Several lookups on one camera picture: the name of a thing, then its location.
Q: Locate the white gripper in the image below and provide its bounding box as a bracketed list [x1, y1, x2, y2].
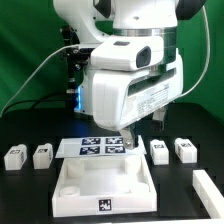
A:
[92, 54, 183, 150]

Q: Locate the white square tabletop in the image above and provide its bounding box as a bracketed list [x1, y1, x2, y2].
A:
[52, 155, 157, 217]

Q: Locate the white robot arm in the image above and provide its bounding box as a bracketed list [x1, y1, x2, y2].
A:
[53, 0, 206, 149]

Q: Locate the white sheet with tags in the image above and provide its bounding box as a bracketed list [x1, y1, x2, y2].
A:
[56, 136, 146, 158]

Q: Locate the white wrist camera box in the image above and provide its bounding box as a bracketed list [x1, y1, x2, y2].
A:
[91, 36, 164, 71]

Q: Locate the black camera stand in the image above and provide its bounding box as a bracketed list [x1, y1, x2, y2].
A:
[60, 25, 94, 115]

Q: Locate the black cable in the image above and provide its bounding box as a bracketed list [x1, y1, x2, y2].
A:
[0, 93, 69, 118]

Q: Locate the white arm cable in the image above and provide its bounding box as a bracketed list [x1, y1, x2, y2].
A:
[179, 6, 212, 99]

